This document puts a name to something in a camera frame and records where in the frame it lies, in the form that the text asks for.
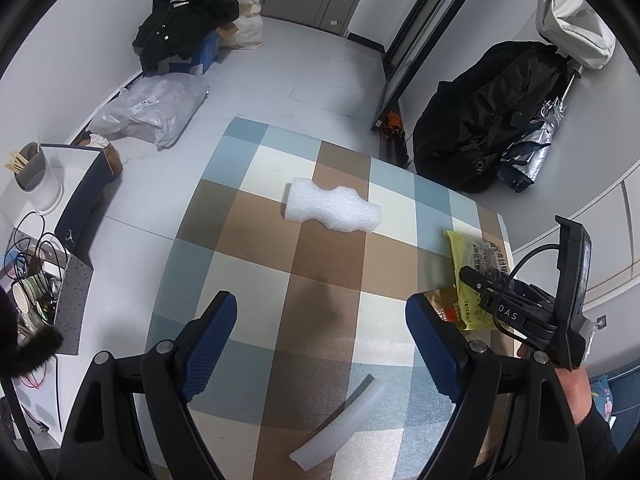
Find silver folded umbrella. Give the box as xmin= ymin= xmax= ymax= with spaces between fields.
xmin=495 ymin=62 xmax=586 ymax=193

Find beige tote bag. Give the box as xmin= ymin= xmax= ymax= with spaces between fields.
xmin=220 ymin=1 xmax=266 ymax=51

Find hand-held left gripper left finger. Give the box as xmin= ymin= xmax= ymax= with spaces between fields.
xmin=55 ymin=290 xmax=238 ymax=480

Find white plastic tube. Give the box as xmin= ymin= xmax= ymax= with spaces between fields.
xmin=289 ymin=374 xmax=385 ymax=470

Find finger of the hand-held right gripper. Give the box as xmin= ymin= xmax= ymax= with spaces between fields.
xmin=459 ymin=266 xmax=506 ymax=297

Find person's right hand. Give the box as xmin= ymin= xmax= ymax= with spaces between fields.
xmin=555 ymin=366 xmax=596 ymax=427

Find orange tool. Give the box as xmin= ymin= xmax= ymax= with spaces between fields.
xmin=380 ymin=110 xmax=406 ymax=136

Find black backpack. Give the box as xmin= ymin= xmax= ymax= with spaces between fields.
xmin=411 ymin=40 xmax=576 ymax=195

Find checkered floor mat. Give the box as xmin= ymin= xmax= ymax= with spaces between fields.
xmin=142 ymin=117 xmax=513 ymax=480

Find black metal stand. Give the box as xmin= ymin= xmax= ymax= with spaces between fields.
xmin=370 ymin=0 xmax=501 ymax=133

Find floral cloth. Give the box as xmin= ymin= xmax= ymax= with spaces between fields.
xmin=587 ymin=374 xmax=613 ymax=421

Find white navy-sided low table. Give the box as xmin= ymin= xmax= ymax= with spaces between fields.
xmin=0 ymin=144 xmax=123 ymax=256

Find white utensil holder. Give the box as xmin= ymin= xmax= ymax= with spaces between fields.
xmin=11 ymin=142 xmax=66 ymax=216

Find person's right forearm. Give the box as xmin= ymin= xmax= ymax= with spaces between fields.
xmin=575 ymin=400 xmax=621 ymax=480

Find yellow snack packet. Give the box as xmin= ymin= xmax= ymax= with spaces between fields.
xmin=444 ymin=229 xmax=516 ymax=332

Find blue cardboard box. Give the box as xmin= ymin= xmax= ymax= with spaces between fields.
xmin=162 ymin=30 xmax=223 ymax=77

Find stacked paper cups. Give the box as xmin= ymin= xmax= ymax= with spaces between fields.
xmin=11 ymin=272 xmax=51 ymax=316

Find black clothes pile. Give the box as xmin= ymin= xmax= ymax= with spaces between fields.
xmin=132 ymin=0 xmax=241 ymax=73

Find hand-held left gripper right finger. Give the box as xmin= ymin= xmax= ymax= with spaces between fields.
xmin=405 ymin=292 xmax=583 ymax=480

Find white foam block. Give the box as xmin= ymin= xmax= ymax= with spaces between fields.
xmin=284 ymin=177 xmax=383 ymax=233

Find grey speckled box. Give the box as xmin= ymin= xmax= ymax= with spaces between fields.
xmin=52 ymin=252 xmax=96 ymax=356

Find brown snack wrapper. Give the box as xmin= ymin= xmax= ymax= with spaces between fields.
xmin=422 ymin=287 xmax=463 ymax=328

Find brown paper bag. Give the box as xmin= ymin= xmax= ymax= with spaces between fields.
xmin=80 ymin=132 xmax=123 ymax=176

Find white hanging bag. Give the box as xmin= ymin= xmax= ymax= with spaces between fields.
xmin=535 ymin=0 xmax=617 ymax=71

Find grey plastic mailer bag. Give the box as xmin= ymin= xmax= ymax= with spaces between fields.
xmin=87 ymin=72 xmax=211 ymax=148

